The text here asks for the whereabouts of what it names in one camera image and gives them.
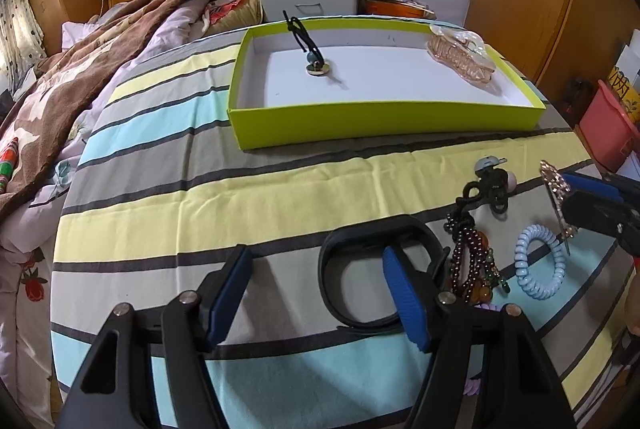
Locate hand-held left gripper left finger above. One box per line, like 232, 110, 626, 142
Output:
54, 245, 253, 429

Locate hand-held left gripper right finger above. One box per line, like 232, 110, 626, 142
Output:
382, 245, 576, 429

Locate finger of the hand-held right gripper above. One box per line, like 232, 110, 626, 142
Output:
564, 190, 640, 256
567, 171, 640, 210

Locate rhinestone hair clip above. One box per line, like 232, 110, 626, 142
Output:
539, 160, 576, 255

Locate dark red bead bracelet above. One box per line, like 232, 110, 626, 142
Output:
444, 209, 511, 310

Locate black wristband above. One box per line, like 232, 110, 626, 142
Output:
318, 215, 451, 335

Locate light blue spiral hair tie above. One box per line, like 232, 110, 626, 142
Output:
515, 224, 568, 301

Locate purple spiral hair tie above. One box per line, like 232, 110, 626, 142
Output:
462, 301, 501, 397

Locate black hair tie with charms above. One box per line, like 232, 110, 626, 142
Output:
457, 155, 518, 217

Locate green shallow box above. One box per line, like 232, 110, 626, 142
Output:
227, 16, 547, 152

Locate pink plastic bin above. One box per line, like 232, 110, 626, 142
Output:
580, 81, 640, 172

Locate yellow printed box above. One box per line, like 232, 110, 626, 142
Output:
606, 65, 640, 117

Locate white paper sheets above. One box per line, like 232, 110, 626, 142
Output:
620, 29, 640, 77

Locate pink hair claw clip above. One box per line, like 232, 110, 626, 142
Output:
426, 25, 501, 96

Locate red green striped cloth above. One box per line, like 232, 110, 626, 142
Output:
0, 136, 21, 194

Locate brown blanket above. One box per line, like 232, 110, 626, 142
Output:
0, 0, 231, 230

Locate orange box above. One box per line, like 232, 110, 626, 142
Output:
364, 0, 436, 20

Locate yellow mattress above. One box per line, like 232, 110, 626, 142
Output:
207, 0, 264, 37

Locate red patterned pillow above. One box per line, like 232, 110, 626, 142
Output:
202, 0, 251, 27

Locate white pillow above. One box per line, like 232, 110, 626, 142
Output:
60, 11, 116, 50

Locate dotted curtain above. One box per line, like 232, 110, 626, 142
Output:
0, 0, 48, 100

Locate black cord bracelet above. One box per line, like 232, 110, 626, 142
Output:
282, 10, 333, 77

